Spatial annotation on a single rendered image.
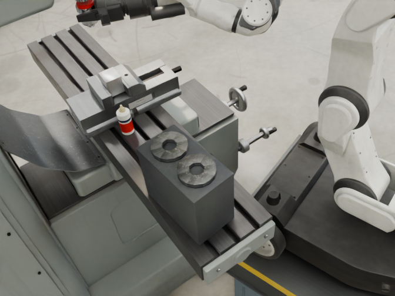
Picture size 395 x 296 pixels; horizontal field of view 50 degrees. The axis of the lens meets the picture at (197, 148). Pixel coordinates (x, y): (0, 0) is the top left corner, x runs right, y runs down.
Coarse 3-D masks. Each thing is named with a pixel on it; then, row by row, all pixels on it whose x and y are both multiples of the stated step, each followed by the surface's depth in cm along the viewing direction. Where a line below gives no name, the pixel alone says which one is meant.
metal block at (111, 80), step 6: (102, 72) 130; (108, 72) 130; (114, 72) 130; (102, 78) 128; (108, 78) 128; (114, 78) 128; (120, 78) 129; (108, 84) 128; (114, 84) 129; (120, 84) 130; (108, 90) 129; (114, 90) 130; (120, 90) 132
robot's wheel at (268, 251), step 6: (276, 228) 142; (276, 234) 141; (282, 234) 143; (270, 240) 141; (276, 240) 141; (282, 240) 143; (264, 246) 151; (270, 246) 148; (276, 246) 142; (282, 246) 144; (258, 252) 153; (264, 252) 152; (270, 252) 148; (276, 252) 144; (270, 258) 150
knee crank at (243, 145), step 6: (270, 126) 185; (264, 132) 182; (270, 132) 186; (252, 138) 181; (258, 138) 182; (264, 138) 185; (240, 144) 178; (246, 144) 178; (240, 150) 181; (246, 150) 178
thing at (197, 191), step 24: (144, 144) 102; (168, 144) 101; (192, 144) 101; (144, 168) 105; (168, 168) 96; (192, 168) 96; (216, 168) 96; (168, 192) 100; (192, 192) 92; (216, 192) 94; (192, 216) 95; (216, 216) 100
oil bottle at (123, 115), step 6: (120, 108) 124; (126, 108) 126; (120, 114) 125; (126, 114) 125; (120, 120) 126; (126, 120) 126; (120, 126) 128; (126, 126) 128; (132, 126) 129; (126, 132) 129; (132, 132) 131
